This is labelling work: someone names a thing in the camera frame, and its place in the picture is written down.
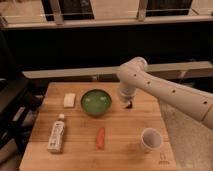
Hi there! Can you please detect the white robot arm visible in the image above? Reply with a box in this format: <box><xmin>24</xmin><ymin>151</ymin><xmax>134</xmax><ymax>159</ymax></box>
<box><xmin>117</xmin><ymin>57</ymin><xmax>213</xmax><ymax>130</ymax></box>

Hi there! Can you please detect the black rectangular block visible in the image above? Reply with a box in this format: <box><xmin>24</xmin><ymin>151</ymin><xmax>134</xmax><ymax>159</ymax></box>
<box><xmin>125</xmin><ymin>101</ymin><xmax>133</xmax><ymax>109</ymax></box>

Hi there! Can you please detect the green bowl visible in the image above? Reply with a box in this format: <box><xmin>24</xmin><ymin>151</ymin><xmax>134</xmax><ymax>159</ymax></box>
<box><xmin>81</xmin><ymin>89</ymin><xmax>112</xmax><ymax>117</ymax></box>

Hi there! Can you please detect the white paper cup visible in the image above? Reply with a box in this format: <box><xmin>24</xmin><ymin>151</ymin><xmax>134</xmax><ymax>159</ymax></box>
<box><xmin>140</xmin><ymin>128</ymin><xmax>163</xmax><ymax>153</ymax></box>

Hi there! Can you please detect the orange carrot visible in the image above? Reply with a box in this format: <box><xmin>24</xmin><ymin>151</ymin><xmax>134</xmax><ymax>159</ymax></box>
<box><xmin>96</xmin><ymin>127</ymin><xmax>105</xmax><ymax>149</ymax></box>

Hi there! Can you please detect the wooden cutting board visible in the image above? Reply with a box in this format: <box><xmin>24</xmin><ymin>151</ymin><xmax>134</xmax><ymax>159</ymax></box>
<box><xmin>20</xmin><ymin>83</ymin><xmax>176</xmax><ymax>171</ymax></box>

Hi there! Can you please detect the white tofu block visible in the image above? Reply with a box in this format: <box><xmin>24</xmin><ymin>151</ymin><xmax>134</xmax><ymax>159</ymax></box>
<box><xmin>64</xmin><ymin>93</ymin><xmax>76</xmax><ymax>108</ymax></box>

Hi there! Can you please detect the white labelled bottle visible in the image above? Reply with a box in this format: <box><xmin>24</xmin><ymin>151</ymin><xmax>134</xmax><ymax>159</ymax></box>
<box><xmin>47</xmin><ymin>114</ymin><xmax>65</xmax><ymax>153</ymax></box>

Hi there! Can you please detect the black chair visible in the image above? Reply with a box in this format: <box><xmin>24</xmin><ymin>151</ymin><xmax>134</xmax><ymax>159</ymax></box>
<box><xmin>0</xmin><ymin>77</ymin><xmax>42</xmax><ymax>153</ymax></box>

